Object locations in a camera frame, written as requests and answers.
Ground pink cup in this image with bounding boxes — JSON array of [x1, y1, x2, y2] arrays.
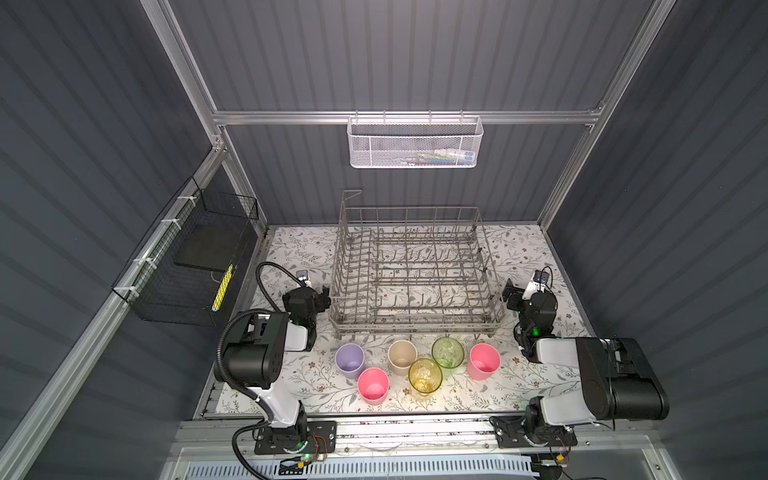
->
[[358, 367, 390, 405], [467, 343, 502, 381]]

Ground green transparent cup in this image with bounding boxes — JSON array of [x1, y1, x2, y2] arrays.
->
[[431, 336, 465, 370]]

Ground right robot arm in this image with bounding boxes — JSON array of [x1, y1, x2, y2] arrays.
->
[[497, 280, 670, 447]]

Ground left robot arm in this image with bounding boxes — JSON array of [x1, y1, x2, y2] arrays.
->
[[214, 286, 331, 433]]

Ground purple cup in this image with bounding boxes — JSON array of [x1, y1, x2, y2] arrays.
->
[[335, 343, 366, 380]]

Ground yellow brush in basket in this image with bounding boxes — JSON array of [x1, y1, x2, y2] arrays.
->
[[211, 264, 235, 312]]

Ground pink cup front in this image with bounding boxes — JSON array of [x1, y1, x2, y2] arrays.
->
[[358, 367, 390, 405]]

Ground beige cup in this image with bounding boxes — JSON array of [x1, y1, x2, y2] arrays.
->
[[387, 340, 418, 376]]

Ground yellow transparent cup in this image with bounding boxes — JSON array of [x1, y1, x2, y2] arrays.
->
[[408, 358, 443, 395]]

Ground white vented strip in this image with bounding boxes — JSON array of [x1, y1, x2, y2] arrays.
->
[[182, 454, 535, 480]]

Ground items in white basket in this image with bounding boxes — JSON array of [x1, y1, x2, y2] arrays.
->
[[395, 148, 477, 168]]

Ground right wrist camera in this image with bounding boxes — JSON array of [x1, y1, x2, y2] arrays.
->
[[522, 266, 552, 300]]

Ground grey wire dish rack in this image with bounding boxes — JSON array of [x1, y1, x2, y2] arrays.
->
[[329, 190, 504, 337]]

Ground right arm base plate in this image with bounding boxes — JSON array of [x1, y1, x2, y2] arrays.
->
[[489, 415, 578, 449]]

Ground black wire wall basket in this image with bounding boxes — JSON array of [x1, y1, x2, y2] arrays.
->
[[112, 180, 265, 327]]

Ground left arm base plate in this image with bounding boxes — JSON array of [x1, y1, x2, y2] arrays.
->
[[253, 421, 338, 455]]

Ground black corrugated cable hose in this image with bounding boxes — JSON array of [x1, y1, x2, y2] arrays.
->
[[217, 261, 304, 480]]

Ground white mesh wall basket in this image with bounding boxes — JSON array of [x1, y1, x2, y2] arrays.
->
[[346, 115, 484, 169]]

